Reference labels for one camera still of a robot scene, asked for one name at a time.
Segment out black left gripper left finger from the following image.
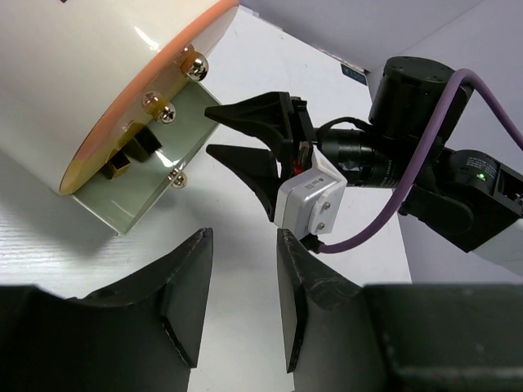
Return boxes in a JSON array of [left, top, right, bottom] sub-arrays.
[[1, 228, 213, 391]]

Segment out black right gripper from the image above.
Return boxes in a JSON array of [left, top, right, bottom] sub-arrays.
[[204, 91, 317, 222]]

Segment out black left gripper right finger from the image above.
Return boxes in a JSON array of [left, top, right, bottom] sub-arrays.
[[276, 229, 522, 391]]

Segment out cream round drawer organizer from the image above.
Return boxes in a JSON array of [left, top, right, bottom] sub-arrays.
[[1, 1, 239, 234]]

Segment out black gold square lipstick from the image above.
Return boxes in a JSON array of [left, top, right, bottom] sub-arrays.
[[126, 127, 162, 163]]

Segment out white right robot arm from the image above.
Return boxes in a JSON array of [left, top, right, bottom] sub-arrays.
[[205, 56, 522, 274]]

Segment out blue table logo sticker right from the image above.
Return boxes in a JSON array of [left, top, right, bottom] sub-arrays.
[[341, 64, 368, 86]]

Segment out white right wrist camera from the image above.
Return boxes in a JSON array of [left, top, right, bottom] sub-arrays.
[[274, 147, 347, 239]]

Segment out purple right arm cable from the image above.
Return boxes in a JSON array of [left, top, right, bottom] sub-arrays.
[[314, 68, 523, 255]]

